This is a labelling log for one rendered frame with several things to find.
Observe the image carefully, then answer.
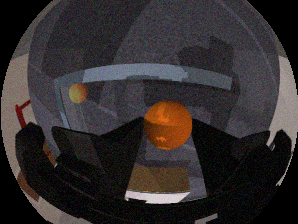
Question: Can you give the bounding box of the translucent yellow-green ball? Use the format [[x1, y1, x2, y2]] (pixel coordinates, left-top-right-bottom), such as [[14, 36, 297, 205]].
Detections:
[[69, 83, 89, 104]]

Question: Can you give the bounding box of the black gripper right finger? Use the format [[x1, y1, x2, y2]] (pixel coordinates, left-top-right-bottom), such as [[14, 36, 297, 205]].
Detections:
[[192, 119, 270, 196]]

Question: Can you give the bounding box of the orange ball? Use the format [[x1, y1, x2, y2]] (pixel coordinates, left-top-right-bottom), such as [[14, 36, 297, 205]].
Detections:
[[144, 100, 193, 149]]

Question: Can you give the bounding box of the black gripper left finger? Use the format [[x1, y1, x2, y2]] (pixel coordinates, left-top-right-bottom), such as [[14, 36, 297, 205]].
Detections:
[[52, 116, 144, 200]]

